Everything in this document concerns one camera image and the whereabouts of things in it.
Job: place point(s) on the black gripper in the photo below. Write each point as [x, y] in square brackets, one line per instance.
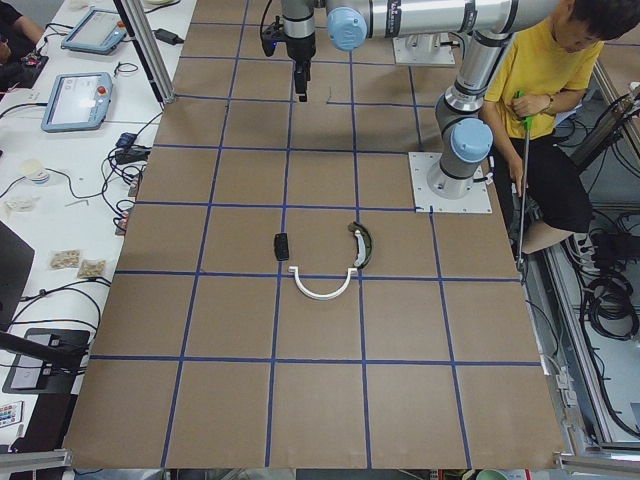
[300, 48]

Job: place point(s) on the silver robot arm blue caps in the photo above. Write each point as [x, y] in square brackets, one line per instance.
[486, 27]

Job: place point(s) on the black power adapter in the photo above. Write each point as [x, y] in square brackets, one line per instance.
[168, 37]

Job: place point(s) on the small black plastic part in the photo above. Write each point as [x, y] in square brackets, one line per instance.
[281, 246]

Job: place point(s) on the olive curved brake shoe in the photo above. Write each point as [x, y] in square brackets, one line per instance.
[364, 243]

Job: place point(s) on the far blue teach pendant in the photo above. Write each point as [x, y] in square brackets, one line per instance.
[99, 32]

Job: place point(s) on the blue teach pendant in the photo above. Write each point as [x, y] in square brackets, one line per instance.
[78, 102]
[99, 32]

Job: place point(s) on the near blue teach pendant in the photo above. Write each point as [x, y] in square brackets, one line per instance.
[78, 102]

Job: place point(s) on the person in yellow shirt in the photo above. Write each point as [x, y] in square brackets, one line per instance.
[546, 72]

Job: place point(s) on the bag of small parts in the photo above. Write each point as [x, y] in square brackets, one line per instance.
[91, 269]
[65, 259]

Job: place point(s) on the black monitor stand base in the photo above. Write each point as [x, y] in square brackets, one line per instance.
[47, 361]

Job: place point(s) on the coloured remote control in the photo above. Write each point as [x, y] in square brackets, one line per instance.
[11, 414]

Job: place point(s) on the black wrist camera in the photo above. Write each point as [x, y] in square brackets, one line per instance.
[271, 36]

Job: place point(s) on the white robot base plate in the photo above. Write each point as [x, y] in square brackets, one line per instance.
[435, 192]

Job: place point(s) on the aluminium frame post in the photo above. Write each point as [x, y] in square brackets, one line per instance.
[140, 32]

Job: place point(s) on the green handled reach tool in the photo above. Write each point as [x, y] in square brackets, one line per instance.
[520, 261]

